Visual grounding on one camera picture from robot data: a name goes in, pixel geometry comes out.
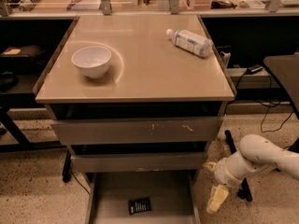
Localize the dark blue rxbar wrapper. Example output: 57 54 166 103
128 197 151 215

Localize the white ceramic bowl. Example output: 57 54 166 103
71 46 112 78

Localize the clear plastic water bottle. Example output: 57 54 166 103
165 29 212 58

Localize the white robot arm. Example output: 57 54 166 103
204 134 299 214

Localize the black power adapter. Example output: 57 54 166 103
246 64 263 75

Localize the black table leg base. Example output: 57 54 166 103
224 130 253 202

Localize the top drawer front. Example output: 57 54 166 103
50 117 222 145

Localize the middle drawer front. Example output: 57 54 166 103
71 152 207 173

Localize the black floor cable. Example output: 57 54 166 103
255 99 294 134

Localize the open bottom drawer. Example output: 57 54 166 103
85 171 201 224

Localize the black cabinet caster leg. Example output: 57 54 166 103
62 151 71 183

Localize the grey drawer cabinet with counter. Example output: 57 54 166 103
32 14 237 224

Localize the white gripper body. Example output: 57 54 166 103
214 158 242 189

